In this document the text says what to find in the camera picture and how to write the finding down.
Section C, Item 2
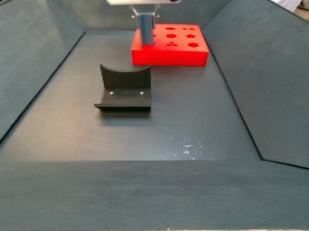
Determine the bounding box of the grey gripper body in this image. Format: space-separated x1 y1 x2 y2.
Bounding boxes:
105 0 180 5

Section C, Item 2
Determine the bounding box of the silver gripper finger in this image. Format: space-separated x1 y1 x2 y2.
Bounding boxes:
129 5 139 19
152 4 160 18

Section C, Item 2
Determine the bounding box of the blue arch block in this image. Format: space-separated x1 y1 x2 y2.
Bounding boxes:
137 13 155 45

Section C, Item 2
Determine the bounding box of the red shape sorting board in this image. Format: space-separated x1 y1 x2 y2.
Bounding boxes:
131 23 208 67

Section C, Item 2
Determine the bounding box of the black curved holder stand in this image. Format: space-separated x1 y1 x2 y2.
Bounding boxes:
93 66 152 110

